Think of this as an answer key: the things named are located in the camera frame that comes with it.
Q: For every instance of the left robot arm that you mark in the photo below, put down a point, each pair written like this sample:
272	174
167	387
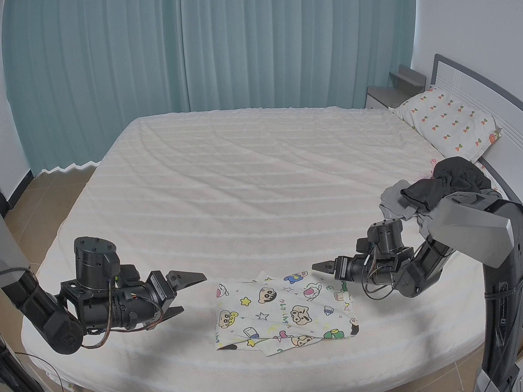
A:
41	308

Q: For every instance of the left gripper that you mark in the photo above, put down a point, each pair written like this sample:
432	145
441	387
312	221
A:
139	306

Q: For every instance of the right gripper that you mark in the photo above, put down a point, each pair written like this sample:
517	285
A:
351	268

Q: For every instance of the white printed pillow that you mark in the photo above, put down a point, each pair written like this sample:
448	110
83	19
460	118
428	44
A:
449	125

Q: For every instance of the pink garment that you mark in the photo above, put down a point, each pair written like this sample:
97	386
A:
430	170

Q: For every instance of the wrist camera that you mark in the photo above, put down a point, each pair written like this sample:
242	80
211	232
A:
130	276
363	246

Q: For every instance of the grey garment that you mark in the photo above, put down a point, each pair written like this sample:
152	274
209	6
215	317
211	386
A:
394	202

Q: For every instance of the bed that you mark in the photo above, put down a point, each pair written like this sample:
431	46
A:
245	198

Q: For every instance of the black garment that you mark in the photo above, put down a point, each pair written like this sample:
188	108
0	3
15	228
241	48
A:
457	178

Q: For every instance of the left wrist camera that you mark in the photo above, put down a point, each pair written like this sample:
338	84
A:
130	276

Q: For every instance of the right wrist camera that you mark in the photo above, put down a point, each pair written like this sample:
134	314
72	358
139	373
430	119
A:
363	246

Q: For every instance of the white printed pyjama top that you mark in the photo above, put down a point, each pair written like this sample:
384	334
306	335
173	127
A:
282	312

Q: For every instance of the grey bedside table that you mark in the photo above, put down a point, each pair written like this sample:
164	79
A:
382	96

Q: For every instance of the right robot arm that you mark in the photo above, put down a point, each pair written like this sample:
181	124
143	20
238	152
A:
470	227

